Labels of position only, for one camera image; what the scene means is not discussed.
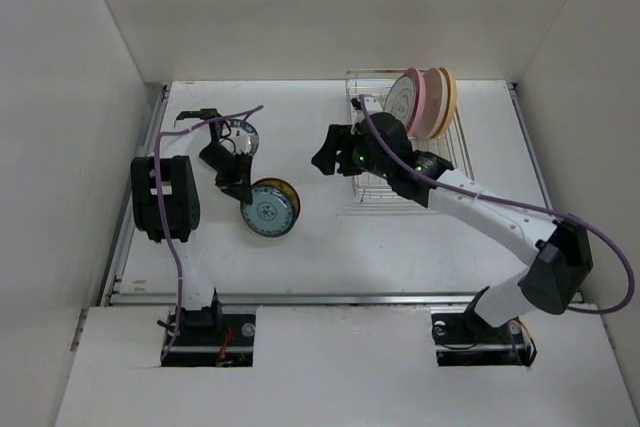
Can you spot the metal wire dish rack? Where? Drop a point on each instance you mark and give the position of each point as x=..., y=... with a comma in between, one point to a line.
x=450, y=144

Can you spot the blue floral small plate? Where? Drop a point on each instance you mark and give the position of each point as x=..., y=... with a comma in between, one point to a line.
x=270, y=214

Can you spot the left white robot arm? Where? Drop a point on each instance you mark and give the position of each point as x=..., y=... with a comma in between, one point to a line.
x=166, y=207

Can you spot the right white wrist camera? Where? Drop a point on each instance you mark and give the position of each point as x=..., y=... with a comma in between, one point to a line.
x=365, y=102

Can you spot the yellow patterned small plate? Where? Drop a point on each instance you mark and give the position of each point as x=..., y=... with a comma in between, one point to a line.
x=286, y=189

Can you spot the white plate green rim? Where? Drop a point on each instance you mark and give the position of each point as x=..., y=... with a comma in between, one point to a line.
x=240, y=137

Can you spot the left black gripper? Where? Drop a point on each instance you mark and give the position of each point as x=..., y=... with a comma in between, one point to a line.
x=237, y=184

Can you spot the cream yellow bowl plate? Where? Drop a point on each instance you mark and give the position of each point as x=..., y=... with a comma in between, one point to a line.
x=449, y=98

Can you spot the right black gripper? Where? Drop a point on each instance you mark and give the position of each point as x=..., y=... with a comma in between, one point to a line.
x=340, y=137

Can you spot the pink bowl plate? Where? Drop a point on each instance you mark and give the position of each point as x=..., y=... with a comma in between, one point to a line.
x=415, y=100

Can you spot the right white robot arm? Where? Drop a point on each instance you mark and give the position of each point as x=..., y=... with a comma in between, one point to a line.
x=556, y=254

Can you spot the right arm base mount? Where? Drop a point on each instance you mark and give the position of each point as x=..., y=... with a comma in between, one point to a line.
x=462, y=339

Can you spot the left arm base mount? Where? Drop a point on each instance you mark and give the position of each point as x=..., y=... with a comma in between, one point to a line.
x=208, y=337

